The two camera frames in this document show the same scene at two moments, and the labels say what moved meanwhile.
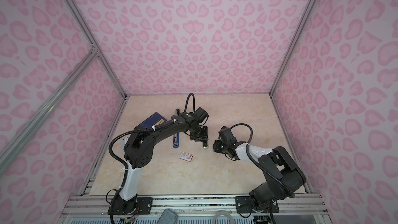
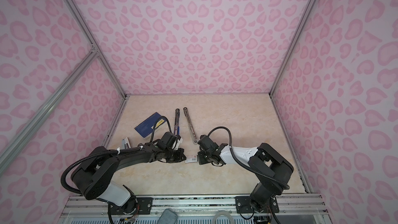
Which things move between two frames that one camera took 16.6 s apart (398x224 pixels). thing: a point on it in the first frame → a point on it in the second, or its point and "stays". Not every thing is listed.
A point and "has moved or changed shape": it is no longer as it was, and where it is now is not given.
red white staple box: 186,156 has moved or changed shape
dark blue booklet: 153,120 stays
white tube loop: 221,213 stays
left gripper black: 205,136 → 180,157
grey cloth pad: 168,217 stays
